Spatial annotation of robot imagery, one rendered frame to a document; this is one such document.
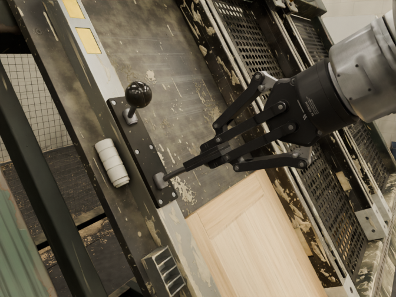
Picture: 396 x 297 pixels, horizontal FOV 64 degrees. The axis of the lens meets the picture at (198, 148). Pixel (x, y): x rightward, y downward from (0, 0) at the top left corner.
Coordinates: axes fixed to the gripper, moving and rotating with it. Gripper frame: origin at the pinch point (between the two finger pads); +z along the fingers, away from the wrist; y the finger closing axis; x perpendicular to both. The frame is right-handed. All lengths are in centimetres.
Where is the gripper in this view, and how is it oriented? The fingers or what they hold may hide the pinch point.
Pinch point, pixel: (206, 157)
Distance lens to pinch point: 45.7
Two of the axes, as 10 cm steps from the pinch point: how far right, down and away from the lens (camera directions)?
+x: 5.7, -2.3, 7.9
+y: 4.4, 9.0, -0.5
